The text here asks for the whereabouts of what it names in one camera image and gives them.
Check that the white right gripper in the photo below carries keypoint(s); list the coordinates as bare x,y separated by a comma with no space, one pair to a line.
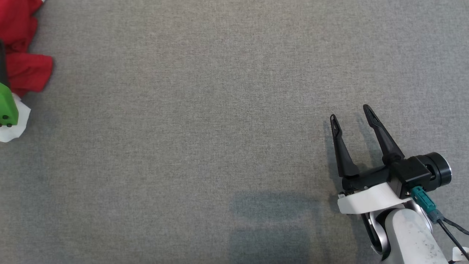
370,200

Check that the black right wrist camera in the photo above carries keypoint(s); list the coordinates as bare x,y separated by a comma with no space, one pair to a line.
410,172

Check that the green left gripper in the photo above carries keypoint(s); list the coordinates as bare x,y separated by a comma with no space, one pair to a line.
7,106

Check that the red jersey white sleeves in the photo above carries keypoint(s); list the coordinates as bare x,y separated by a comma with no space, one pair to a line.
25,73

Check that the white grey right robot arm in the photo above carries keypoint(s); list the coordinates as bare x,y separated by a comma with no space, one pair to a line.
410,238

